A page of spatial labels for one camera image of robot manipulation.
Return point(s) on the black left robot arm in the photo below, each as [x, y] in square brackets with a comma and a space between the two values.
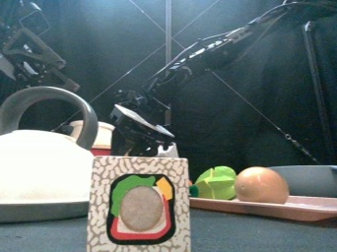
[30, 55]

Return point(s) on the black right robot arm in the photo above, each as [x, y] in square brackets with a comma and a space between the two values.
[219, 52]

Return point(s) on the cream and red toy pot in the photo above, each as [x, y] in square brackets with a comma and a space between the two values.
[103, 138]

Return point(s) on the patterned sushi print box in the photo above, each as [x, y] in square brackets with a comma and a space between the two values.
[140, 170]

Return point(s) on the green toy lettuce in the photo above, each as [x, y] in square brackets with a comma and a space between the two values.
[216, 183]

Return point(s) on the pink flat tray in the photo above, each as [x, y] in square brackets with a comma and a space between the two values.
[281, 210]

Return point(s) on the grey bowl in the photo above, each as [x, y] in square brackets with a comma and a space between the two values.
[311, 180]

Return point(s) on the black frame post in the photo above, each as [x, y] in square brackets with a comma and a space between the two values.
[313, 82]

